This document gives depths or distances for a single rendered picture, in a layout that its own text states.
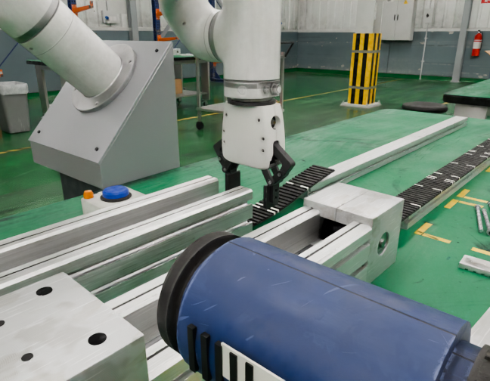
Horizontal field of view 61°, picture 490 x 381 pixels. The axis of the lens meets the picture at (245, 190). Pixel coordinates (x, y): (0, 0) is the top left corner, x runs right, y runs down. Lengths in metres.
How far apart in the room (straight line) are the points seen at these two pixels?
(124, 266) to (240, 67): 0.31
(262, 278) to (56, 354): 0.16
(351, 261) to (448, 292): 0.15
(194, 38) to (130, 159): 0.36
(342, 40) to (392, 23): 1.61
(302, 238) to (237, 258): 0.37
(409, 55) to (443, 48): 0.84
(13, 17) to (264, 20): 0.50
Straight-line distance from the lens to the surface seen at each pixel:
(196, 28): 0.67
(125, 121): 0.91
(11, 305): 0.34
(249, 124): 0.63
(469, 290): 0.61
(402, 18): 12.02
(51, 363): 0.28
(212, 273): 0.16
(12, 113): 5.56
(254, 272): 0.16
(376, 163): 1.05
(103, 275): 0.49
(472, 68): 11.74
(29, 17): 0.93
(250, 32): 0.61
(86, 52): 0.97
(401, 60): 12.28
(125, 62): 1.02
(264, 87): 0.62
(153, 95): 0.95
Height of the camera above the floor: 1.08
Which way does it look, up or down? 20 degrees down
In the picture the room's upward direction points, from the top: straight up
